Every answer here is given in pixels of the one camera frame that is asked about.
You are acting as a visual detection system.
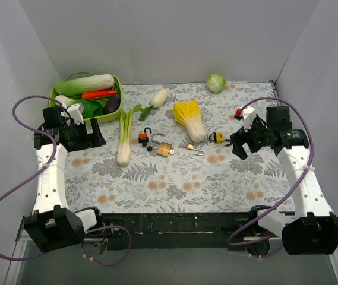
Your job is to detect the yellow padlock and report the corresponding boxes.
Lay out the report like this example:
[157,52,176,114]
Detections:
[208,132,232,147]

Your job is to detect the small brass padlock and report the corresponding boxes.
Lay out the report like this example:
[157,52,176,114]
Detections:
[185,143,204,156]

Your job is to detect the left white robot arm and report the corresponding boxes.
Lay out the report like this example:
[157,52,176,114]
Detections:
[23,103,106,253]

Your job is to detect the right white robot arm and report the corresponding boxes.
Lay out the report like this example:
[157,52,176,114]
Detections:
[228,106,338,255]

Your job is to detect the black key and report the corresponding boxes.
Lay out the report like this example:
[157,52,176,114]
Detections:
[141,142,153,151]

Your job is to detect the green bok choy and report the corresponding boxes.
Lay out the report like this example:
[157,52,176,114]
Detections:
[55,95,103,119]

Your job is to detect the orange carrot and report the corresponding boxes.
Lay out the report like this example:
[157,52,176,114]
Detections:
[81,90,118,100]

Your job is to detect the green plastic basket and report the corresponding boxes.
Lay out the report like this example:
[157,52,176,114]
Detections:
[50,72,123,123]

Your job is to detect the purple eggplant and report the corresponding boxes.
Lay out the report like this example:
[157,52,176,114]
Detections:
[103,94,121,115]

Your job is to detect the celery stalk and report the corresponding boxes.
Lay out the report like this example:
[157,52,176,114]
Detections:
[116,109,134,166]

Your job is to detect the napa cabbage in basket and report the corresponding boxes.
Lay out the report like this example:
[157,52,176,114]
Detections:
[55,74,115,97]

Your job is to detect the round green cabbage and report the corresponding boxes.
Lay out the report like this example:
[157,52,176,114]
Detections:
[206,74,226,93]

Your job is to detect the orange padlock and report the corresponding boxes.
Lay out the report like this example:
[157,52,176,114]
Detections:
[138,127,152,147]

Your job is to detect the yellow napa cabbage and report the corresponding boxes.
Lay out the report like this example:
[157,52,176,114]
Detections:
[173,100,206,143]

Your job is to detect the floral table mat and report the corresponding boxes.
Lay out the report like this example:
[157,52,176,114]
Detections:
[65,82,289,213]

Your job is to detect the large brass padlock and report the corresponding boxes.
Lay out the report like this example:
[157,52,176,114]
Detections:
[151,132,173,157]

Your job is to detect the white radish with leaves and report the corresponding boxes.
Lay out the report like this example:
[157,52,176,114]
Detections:
[134,89,169,122]

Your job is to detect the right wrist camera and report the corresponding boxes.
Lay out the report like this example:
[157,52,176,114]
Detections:
[234,106,257,132]

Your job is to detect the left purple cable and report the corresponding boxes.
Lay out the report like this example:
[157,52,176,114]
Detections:
[0,94,132,267]

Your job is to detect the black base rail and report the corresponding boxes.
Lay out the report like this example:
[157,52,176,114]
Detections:
[102,212,249,250]

